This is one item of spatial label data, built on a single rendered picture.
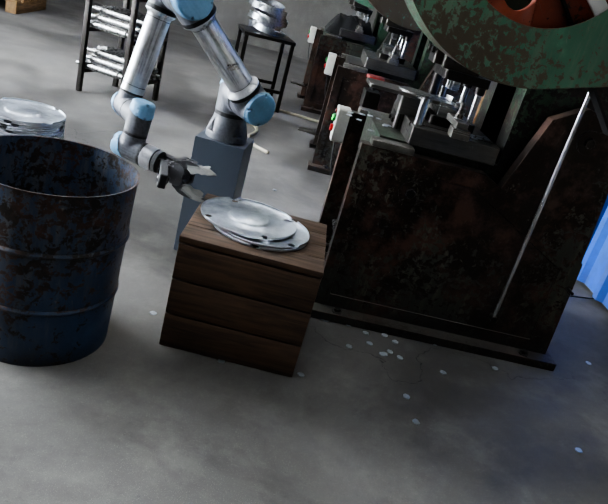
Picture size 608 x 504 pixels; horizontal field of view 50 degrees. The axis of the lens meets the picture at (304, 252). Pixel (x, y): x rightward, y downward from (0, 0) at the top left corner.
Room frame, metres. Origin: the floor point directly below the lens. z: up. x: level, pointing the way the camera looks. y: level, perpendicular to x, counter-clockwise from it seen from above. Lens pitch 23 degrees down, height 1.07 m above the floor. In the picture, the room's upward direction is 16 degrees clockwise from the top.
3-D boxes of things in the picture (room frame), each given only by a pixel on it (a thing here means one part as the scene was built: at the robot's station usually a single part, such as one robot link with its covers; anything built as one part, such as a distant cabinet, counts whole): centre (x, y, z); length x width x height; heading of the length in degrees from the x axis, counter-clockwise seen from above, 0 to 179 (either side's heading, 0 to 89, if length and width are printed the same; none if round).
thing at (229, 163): (2.30, 0.39, 0.23); 0.18 x 0.18 x 0.45; 89
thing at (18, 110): (2.26, 1.12, 0.35); 0.29 x 0.29 x 0.01
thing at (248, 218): (1.80, 0.18, 0.37); 0.29 x 0.29 x 0.01
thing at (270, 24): (5.27, 0.75, 0.40); 0.45 x 0.40 x 0.79; 19
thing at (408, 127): (2.35, -0.35, 0.67); 0.45 x 0.30 x 0.06; 7
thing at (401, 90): (2.33, -0.18, 0.72); 0.25 x 0.14 x 0.14; 97
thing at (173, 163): (1.91, 0.46, 0.41); 0.12 x 0.09 x 0.08; 76
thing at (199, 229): (1.78, 0.14, 0.18); 0.40 x 0.38 x 0.35; 93
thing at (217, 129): (2.30, 0.39, 0.50); 0.15 x 0.15 x 0.10
